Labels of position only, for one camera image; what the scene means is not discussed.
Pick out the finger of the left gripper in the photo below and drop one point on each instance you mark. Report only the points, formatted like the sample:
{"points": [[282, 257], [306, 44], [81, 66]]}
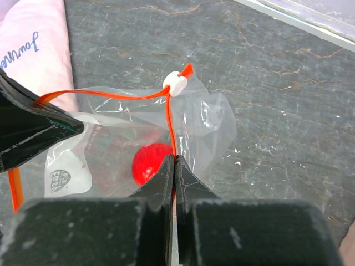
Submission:
{"points": [[28, 127]]}

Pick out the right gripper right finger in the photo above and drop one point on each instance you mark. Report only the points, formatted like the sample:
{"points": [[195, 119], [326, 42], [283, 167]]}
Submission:
{"points": [[187, 189]]}

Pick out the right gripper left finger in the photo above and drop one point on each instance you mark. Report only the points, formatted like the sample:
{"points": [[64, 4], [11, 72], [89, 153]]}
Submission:
{"points": [[153, 237]]}

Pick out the red apple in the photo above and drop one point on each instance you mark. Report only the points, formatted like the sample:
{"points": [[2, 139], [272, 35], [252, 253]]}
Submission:
{"points": [[148, 160]]}

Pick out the clear zip top bag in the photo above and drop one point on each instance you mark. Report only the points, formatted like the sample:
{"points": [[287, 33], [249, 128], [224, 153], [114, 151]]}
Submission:
{"points": [[97, 163]]}

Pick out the pink folded cloth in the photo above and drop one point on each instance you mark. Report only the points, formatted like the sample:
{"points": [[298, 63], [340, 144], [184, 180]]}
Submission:
{"points": [[35, 46]]}

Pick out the aluminium frame rail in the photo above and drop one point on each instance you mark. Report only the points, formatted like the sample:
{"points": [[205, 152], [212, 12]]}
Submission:
{"points": [[329, 20]]}

